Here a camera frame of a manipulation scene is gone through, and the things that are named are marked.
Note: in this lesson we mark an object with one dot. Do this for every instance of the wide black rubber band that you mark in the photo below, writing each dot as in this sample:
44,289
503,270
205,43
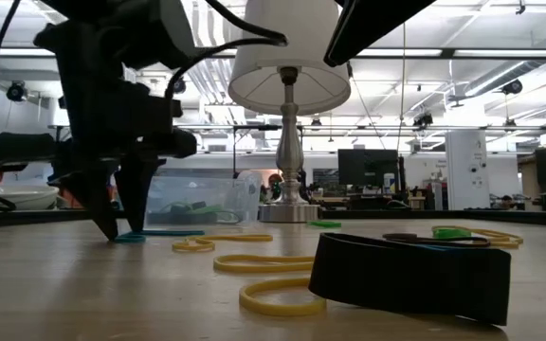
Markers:
396,284

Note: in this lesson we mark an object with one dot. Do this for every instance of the blue rubber band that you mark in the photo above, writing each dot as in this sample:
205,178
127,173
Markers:
128,238

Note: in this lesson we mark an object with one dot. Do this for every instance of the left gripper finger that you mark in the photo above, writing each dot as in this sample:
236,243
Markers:
135,189
97,194

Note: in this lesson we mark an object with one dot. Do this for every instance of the green rubber band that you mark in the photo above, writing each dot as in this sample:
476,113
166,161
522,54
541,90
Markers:
450,233
324,224
206,210

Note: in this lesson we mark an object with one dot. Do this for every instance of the yellow rubber band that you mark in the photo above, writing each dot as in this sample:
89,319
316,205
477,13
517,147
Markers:
218,263
244,238
500,241
278,310

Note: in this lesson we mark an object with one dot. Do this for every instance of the clear plastic bin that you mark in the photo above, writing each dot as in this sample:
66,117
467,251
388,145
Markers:
183,189

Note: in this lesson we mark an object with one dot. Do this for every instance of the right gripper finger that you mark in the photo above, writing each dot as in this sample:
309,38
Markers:
372,23

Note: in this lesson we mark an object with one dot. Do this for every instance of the black ceiling spotlight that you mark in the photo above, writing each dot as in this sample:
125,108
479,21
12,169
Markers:
512,86
16,91

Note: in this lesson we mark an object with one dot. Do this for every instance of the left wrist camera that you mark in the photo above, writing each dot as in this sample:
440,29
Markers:
169,33

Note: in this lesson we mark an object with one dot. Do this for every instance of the white bowl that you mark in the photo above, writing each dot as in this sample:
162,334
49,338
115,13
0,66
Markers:
22,196

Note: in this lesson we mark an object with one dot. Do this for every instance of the black computer monitor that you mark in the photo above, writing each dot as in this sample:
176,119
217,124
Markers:
368,166

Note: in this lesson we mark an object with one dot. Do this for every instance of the person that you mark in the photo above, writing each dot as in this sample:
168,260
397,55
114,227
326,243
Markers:
274,185

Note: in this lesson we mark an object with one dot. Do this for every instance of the white shade silver table lamp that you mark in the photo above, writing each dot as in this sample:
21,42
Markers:
289,61

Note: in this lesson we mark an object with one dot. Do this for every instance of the black metal table frame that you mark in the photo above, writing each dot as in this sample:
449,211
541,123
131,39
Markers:
443,217

